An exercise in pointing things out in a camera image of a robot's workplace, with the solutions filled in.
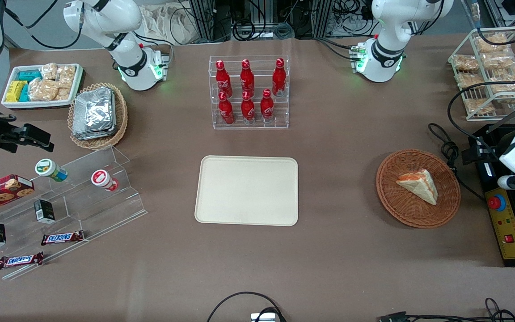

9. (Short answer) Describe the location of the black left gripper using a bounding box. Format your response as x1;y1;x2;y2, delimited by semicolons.
462;134;506;165

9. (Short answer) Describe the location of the white rectangular snack tray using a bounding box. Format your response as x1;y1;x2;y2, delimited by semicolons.
1;63;84;110

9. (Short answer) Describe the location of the triangular wrapped sandwich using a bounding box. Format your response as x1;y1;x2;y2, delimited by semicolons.
396;169;439;206

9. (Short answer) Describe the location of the round brown wicker basket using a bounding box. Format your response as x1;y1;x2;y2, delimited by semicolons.
376;149;461;229

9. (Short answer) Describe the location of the light oval wicker basket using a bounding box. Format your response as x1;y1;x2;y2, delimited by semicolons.
68;82;128;150

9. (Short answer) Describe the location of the beige plastic tray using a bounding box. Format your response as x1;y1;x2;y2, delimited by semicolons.
194;155;299;226

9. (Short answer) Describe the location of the green lidded yoghurt cup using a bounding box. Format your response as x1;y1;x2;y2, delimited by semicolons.
35;158;68;182

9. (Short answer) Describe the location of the yellow snack packet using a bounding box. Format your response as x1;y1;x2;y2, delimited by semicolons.
5;80;28;103

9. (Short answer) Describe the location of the bagged pastry snack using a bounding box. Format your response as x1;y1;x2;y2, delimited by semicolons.
481;51;515;70
464;98;496;115
474;33;511;55
489;66;515;95
453;54;480;72
456;72;482;89

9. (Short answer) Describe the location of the red tartan cookie box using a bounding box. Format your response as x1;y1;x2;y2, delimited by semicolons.
0;174;35;219

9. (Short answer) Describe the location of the black yellow control box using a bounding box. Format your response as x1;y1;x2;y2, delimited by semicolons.
469;124;515;268

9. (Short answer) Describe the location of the red lidded yoghurt cup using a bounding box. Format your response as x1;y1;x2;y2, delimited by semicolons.
91;169;119;192

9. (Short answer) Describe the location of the clear acrylic stepped display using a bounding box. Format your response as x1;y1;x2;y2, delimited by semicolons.
0;145;148;281

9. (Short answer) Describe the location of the Snickers chocolate bar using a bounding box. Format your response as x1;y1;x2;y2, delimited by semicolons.
40;230;85;246
0;251;45;270

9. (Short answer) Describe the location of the white cloth bag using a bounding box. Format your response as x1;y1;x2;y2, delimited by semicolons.
140;4;201;46

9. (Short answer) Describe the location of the red cola bottle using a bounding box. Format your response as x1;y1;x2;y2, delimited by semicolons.
260;88;275;123
240;59;256;96
241;90;256;124
218;91;235;125
215;60;233;97
272;58;287;97

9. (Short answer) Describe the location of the clear acrylic bottle rack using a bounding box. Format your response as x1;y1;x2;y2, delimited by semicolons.
209;55;290;130

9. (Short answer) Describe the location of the coiled black cable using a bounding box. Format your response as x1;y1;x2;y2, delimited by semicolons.
427;123;487;201

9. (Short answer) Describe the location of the long black arm cable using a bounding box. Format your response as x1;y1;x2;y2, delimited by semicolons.
447;80;515;148

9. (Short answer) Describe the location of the white wire rack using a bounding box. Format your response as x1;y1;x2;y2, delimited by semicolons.
447;26;515;122

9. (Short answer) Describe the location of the black connector cable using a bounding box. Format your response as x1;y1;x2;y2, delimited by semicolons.
379;297;515;322

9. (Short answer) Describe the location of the black cable coil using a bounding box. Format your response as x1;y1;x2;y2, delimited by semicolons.
232;19;257;42

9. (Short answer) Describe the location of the black looped cable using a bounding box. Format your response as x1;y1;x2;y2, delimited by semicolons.
207;292;287;322

